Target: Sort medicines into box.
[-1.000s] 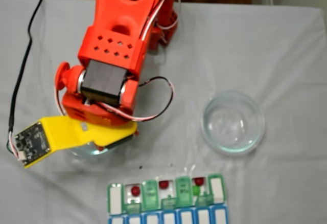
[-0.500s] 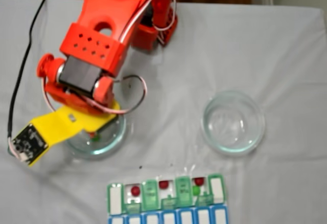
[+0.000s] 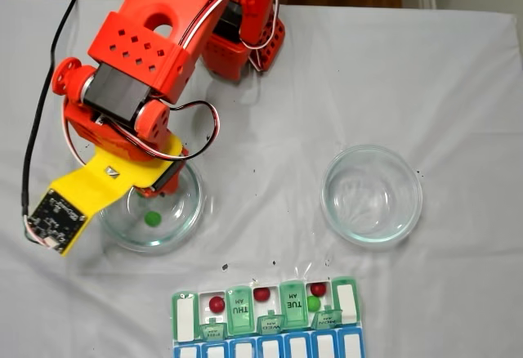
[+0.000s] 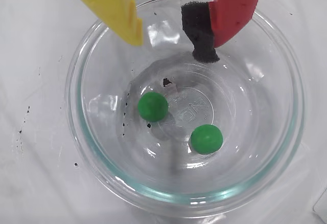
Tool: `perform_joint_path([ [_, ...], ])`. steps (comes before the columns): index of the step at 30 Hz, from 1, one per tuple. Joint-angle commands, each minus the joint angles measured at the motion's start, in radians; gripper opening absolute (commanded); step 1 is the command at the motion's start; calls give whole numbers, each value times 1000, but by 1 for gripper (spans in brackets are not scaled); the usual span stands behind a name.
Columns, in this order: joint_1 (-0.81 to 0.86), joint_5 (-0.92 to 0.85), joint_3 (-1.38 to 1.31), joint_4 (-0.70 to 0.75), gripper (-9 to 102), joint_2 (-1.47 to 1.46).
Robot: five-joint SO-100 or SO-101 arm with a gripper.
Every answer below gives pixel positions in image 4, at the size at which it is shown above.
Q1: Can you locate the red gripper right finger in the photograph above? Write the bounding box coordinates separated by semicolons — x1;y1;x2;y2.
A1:
180;0;266;63

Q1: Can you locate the green ball pill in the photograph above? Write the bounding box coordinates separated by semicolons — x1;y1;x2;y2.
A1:
190;124;224;155
137;92;169;122

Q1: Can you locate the white table cover sheet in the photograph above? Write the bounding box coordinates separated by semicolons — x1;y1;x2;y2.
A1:
0;0;327;224

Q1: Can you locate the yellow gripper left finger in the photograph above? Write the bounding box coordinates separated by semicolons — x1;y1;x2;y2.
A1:
59;0;144;47

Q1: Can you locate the glass bowl with green balls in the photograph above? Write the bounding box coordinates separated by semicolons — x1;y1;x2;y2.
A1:
65;0;306;218

